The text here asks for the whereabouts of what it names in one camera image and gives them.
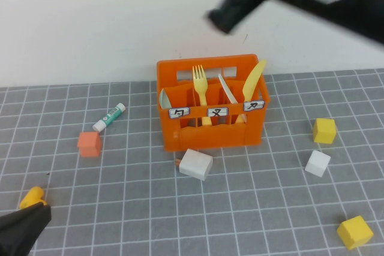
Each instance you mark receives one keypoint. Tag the yellow foam cube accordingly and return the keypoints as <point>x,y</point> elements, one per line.
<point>355,232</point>
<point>324,131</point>

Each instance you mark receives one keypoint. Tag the yellow rubber duck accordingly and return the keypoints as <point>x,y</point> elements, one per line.
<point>31,196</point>

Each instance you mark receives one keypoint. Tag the white foam cube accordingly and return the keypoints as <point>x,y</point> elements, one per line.
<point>317,163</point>

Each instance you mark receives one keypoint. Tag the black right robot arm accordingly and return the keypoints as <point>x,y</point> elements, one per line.
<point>360,13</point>

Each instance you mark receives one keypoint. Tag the white power adapter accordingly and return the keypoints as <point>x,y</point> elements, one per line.
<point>196,164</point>

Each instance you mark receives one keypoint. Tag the grey white-grid tablecloth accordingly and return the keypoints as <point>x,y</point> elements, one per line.
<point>180,208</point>

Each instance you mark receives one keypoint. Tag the orange plastic cutlery crate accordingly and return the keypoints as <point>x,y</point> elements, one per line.
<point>210,139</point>

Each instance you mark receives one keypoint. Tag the green white glue stick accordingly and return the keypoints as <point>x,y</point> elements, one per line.
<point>109,117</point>

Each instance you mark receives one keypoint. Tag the pale green plastic spoon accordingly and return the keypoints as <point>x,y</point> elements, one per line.
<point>164,100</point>

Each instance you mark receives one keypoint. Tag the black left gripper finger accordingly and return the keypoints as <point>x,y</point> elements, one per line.
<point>24,217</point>
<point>21,238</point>

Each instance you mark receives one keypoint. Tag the white plastic knife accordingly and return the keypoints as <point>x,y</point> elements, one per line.
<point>229,91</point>

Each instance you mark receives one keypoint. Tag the yellow plastic fork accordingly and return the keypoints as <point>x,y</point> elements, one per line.
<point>200,88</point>

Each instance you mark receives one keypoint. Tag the orange foam cube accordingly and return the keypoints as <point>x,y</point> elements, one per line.
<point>89,145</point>

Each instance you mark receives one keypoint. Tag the yellow plastic knife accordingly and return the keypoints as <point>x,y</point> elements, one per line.
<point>252,83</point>

